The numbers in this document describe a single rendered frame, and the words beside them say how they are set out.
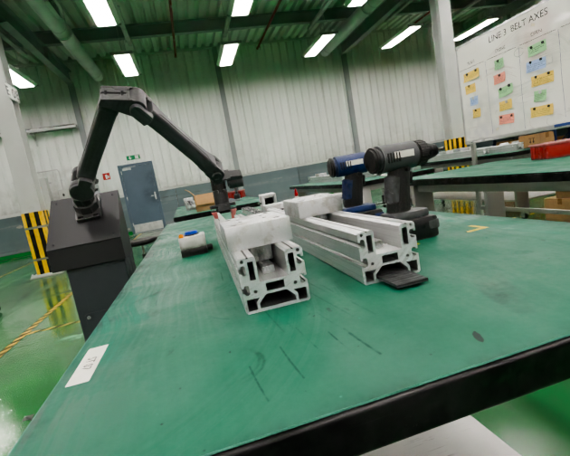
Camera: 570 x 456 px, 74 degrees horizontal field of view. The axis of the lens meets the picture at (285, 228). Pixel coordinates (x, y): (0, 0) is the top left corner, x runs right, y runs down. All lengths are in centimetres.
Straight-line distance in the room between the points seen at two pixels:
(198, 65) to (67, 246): 1165
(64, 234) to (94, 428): 119
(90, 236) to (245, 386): 119
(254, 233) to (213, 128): 1197
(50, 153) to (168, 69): 421
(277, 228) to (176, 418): 35
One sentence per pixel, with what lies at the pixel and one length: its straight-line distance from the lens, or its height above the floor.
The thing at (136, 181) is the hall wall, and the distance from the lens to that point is 1243.
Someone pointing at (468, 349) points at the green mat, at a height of 78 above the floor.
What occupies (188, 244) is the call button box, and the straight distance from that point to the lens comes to 120.
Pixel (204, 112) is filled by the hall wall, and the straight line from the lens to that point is 1262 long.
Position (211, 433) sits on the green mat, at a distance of 35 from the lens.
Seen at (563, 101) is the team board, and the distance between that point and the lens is 383.
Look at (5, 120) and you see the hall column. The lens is 786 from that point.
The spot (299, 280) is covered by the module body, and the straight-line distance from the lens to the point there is 58.
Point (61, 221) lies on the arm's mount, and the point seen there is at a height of 95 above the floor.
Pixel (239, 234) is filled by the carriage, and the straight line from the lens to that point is 63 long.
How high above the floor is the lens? 97
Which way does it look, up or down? 8 degrees down
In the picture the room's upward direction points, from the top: 10 degrees counter-clockwise
